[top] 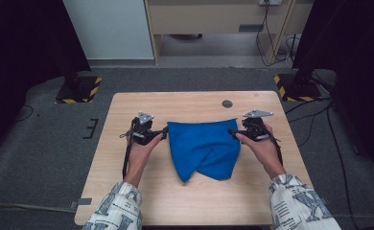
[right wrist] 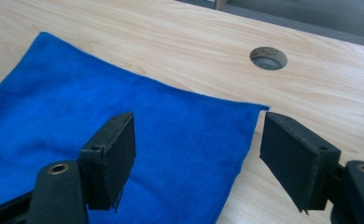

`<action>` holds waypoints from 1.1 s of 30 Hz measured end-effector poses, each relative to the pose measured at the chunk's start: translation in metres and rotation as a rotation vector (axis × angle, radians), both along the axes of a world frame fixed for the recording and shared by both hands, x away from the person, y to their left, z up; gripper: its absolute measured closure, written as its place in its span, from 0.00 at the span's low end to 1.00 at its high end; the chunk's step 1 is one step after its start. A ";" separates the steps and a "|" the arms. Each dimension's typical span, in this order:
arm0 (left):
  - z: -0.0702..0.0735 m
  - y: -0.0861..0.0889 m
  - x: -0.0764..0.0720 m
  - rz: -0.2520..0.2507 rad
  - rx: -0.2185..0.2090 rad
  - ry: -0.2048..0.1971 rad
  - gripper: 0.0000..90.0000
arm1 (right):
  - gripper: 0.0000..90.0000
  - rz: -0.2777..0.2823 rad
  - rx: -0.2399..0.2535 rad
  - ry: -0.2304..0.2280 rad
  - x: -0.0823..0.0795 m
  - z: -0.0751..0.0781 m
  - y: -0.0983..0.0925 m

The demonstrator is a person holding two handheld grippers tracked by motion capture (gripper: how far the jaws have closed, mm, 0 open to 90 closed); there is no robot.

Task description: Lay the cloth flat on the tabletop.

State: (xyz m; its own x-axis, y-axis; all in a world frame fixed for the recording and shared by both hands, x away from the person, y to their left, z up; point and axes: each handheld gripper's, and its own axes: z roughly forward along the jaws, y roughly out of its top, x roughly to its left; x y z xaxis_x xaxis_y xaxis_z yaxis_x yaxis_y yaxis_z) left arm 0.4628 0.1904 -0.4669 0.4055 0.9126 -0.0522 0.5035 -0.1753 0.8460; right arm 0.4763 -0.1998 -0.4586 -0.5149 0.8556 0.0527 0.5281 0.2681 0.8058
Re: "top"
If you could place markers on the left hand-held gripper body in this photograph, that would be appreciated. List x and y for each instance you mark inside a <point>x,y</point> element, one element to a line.
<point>142,131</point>

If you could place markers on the white power strip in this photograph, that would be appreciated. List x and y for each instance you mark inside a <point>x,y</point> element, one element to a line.
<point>270,2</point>

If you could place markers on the person's right hand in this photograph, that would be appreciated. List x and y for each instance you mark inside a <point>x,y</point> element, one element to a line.
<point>266,153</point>

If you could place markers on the black stand base hazard stripes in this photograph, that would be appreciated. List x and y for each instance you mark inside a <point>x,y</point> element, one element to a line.
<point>79,91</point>
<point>298,87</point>

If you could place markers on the person's left hand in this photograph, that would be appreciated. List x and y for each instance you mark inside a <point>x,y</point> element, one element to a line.
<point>137,159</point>

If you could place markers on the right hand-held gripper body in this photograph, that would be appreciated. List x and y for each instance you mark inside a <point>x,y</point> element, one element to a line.
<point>255,129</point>

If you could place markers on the round grey table grommet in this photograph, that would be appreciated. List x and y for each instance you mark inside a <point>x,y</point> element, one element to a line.
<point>227,103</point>

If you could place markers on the grey tape piece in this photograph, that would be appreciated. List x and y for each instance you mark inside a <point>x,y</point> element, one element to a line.
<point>81,202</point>

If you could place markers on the white cabinet panel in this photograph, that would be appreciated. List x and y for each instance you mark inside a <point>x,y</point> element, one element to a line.
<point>108,28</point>

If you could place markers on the blue cloth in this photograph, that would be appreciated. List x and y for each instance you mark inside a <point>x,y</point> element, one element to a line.
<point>204,147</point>

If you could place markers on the dark curtain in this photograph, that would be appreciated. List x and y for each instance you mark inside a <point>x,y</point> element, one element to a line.
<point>25,48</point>
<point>354,48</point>

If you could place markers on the light wooden desk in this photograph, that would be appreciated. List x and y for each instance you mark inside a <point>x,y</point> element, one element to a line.
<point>207,16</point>

